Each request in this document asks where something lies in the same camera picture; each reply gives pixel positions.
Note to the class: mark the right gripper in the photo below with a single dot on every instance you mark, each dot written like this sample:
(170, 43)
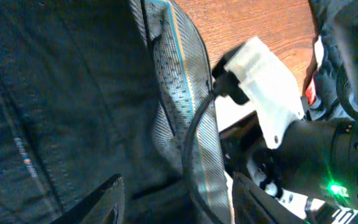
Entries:
(318, 159)

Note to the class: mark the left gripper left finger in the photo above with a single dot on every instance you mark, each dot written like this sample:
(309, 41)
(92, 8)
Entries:
(104, 205)

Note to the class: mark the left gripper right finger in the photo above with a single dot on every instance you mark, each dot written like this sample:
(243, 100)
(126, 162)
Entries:
(252, 205)

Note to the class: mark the black shorts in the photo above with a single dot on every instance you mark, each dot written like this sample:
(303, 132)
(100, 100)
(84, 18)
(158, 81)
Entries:
(89, 89)

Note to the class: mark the red garment tag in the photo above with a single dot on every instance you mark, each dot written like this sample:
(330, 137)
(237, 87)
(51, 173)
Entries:
(310, 91)

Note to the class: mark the black t-shirt white lettering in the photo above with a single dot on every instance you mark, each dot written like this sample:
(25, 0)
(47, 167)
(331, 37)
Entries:
(336, 79)

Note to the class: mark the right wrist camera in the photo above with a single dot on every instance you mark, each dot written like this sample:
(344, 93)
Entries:
(270, 86)

